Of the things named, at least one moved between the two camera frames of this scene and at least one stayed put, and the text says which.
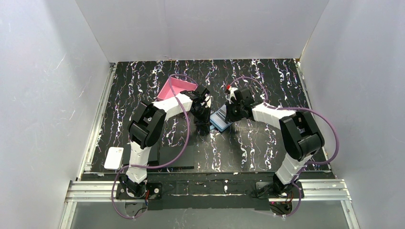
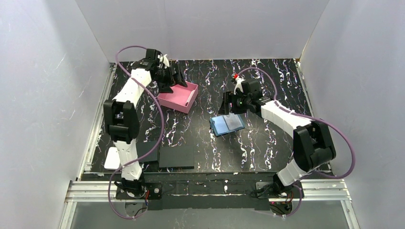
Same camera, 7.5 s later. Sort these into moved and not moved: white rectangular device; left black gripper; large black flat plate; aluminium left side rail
Moved: left black gripper
Not moved: aluminium left side rail; large black flat plate; white rectangular device
